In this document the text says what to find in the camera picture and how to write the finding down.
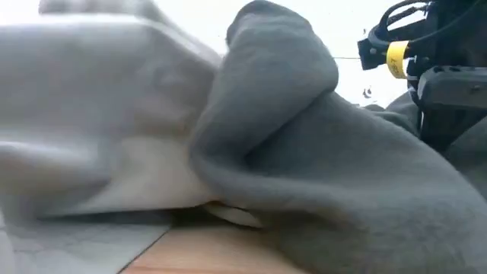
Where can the olive green sweatshirt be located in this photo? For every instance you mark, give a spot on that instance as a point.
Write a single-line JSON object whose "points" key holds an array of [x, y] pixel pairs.
{"points": [[323, 171]]}

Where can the beige garment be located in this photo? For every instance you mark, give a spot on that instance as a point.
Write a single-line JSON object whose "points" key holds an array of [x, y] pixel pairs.
{"points": [[95, 95]]}

